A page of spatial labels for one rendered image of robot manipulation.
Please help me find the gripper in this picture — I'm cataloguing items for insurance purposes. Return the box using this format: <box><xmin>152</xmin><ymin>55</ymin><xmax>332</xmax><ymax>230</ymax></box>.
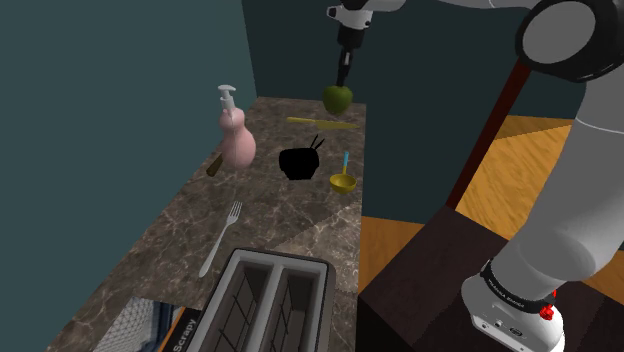
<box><xmin>335</xmin><ymin>25</ymin><xmax>365</xmax><ymax>87</ymax></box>

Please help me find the green apple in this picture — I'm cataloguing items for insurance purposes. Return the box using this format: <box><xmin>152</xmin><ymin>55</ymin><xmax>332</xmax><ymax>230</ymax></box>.
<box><xmin>322</xmin><ymin>85</ymin><xmax>354</xmax><ymax>116</ymax></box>

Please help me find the yellow knife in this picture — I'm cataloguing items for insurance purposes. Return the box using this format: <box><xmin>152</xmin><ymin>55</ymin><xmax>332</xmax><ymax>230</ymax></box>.
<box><xmin>285</xmin><ymin>116</ymin><xmax>361</xmax><ymax>131</ymax></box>

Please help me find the black bowl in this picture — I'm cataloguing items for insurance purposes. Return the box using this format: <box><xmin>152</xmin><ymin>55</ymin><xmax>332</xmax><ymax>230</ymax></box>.
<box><xmin>278</xmin><ymin>147</ymin><xmax>322</xmax><ymax>182</ymax></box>

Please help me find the pink soap dispenser bottle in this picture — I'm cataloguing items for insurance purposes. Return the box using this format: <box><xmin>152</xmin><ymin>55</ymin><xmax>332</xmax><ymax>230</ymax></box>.
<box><xmin>217</xmin><ymin>84</ymin><xmax>258</xmax><ymax>171</ymax></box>

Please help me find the silver fork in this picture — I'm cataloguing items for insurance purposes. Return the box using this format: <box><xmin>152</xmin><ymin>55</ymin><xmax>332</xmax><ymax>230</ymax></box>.
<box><xmin>198</xmin><ymin>200</ymin><xmax>244</xmax><ymax>279</ymax></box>

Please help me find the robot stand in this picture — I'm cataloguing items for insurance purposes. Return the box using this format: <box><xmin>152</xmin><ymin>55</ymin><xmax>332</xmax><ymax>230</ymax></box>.
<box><xmin>356</xmin><ymin>204</ymin><xmax>624</xmax><ymax>352</ymax></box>

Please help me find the silver toaster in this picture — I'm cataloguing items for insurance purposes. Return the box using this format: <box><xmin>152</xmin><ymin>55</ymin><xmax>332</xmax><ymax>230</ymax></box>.
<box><xmin>185</xmin><ymin>247</ymin><xmax>338</xmax><ymax>352</ymax></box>

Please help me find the book with black spine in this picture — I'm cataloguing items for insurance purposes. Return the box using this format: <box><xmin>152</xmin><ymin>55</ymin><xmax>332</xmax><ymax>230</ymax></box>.
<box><xmin>99</xmin><ymin>296</ymin><xmax>203</xmax><ymax>352</ymax></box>

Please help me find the yellow ladle with blue handle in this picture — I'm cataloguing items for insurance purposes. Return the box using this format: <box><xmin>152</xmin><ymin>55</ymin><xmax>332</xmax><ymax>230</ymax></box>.
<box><xmin>328</xmin><ymin>150</ymin><xmax>358</xmax><ymax>196</ymax></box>

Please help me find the dark red wooden post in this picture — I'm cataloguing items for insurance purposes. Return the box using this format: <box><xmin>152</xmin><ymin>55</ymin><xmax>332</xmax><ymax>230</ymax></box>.
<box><xmin>444</xmin><ymin>59</ymin><xmax>533</xmax><ymax>212</ymax></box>

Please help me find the brown wooden handle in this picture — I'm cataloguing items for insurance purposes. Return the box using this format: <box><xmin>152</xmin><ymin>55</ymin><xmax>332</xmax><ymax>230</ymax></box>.
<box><xmin>205</xmin><ymin>151</ymin><xmax>225</xmax><ymax>178</ymax></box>

